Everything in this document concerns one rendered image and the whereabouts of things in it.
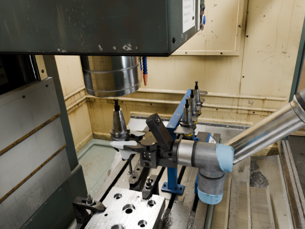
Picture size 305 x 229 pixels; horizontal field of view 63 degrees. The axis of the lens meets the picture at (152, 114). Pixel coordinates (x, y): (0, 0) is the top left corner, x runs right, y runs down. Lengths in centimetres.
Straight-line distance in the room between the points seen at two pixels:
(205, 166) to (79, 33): 47
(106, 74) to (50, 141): 64
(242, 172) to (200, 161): 94
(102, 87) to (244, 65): 116
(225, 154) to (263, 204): 79
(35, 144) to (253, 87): 128
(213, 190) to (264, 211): 68
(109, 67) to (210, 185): 43
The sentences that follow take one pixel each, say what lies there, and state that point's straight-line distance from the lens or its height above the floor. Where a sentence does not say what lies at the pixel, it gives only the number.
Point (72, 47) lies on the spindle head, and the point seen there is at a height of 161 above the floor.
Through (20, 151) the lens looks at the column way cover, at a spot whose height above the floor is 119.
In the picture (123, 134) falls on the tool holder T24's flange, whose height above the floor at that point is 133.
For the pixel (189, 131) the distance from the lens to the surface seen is 100.
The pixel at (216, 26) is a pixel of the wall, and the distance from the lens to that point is 163.
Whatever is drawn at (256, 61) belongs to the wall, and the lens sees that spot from 166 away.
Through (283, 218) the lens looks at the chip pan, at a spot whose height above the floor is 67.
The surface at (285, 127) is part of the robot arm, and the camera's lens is 78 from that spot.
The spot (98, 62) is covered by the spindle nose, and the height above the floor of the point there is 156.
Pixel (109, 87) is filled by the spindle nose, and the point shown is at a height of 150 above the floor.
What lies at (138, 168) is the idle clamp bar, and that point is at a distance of 123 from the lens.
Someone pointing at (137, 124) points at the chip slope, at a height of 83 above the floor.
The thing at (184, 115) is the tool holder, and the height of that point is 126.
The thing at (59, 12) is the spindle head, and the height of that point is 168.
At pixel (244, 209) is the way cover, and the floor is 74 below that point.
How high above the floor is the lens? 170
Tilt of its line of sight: 25 degrees down
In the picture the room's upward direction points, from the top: 4 degrees counter-clockwise
